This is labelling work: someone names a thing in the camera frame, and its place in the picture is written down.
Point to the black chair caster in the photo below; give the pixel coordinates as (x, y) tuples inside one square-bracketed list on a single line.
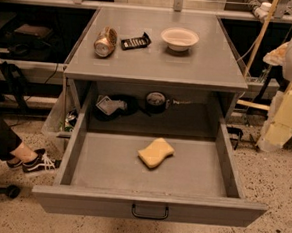
[(10, 191)]

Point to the wooden easel frame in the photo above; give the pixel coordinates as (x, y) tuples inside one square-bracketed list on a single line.
[(257, 73)]

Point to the grey cabinet counter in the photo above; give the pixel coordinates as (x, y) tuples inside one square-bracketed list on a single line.
[(201, 83)]

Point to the crushed soda can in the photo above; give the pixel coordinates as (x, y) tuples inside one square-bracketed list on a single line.
[(106, 42)]

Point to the yellow sponge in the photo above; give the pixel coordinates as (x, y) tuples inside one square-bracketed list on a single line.
[(155, 153)]

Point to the black white sneaker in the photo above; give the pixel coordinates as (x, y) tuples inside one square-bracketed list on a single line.
[(42, 164)]

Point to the grey open top drawer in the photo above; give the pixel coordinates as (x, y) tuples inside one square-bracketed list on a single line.
[(101, 175)]

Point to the crumpled chip bag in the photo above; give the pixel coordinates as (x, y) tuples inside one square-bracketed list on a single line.
[(109, 106)]

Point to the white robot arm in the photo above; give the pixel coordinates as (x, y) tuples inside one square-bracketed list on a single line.
[(277, 129)]

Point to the white paper bowl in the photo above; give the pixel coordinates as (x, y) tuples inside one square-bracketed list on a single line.
[(179, 39)]

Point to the clear plastic bin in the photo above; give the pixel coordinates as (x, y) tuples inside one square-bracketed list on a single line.
[(53, 127)]

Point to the black tape roll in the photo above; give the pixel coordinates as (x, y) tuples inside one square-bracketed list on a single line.
[(156, 102)]

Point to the black drawer handle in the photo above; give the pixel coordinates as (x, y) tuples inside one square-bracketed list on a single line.
[(146, 212)]

